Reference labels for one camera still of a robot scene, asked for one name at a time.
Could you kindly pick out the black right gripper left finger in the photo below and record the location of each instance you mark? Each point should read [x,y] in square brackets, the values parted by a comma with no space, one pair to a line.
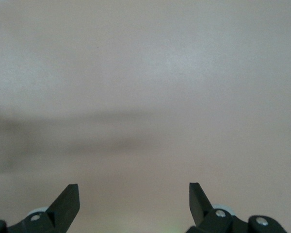
[65,208]

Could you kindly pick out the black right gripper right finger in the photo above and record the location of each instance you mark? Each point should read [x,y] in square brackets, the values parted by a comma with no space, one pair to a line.
[198,206]

